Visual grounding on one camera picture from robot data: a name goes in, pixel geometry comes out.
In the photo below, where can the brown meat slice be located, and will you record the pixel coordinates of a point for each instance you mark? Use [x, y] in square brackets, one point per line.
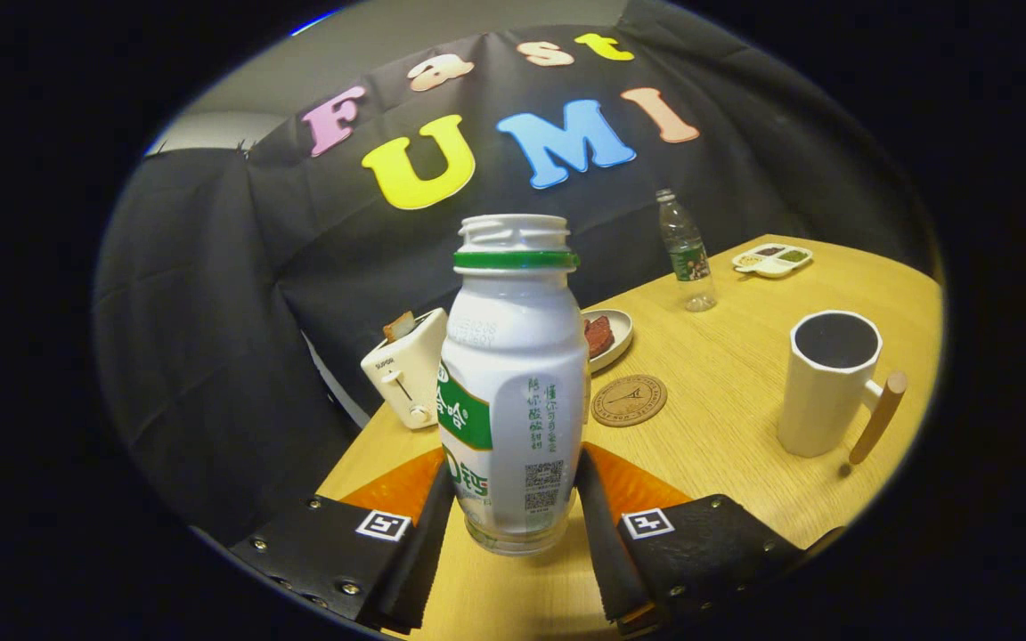
[598, 336]

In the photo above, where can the white toaster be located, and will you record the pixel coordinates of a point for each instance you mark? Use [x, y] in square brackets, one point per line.
[411, 374]

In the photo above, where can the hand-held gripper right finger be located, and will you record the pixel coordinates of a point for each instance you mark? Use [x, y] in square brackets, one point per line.
[606, 552]

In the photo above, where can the white divided condiment dish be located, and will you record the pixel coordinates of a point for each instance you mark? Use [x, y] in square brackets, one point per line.
[773, 263]

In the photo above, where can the round cork coaster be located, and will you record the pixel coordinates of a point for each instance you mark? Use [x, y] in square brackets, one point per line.
[629, 401]

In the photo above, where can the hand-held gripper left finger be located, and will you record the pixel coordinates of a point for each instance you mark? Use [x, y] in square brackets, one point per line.
[419, 561]

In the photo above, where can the wooden table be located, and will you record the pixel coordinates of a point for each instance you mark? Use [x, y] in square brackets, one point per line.
[727, 401]

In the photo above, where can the clear plastic water bottle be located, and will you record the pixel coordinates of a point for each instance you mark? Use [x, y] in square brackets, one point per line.
[689, 263]

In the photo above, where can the toast slice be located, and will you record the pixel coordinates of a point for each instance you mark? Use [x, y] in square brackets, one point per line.
[399, 327]

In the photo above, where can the white juice bottle green label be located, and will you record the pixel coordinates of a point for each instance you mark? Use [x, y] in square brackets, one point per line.
[513, 356]

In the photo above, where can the white round plate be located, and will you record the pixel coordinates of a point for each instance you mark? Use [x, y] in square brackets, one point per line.
[622, 336]

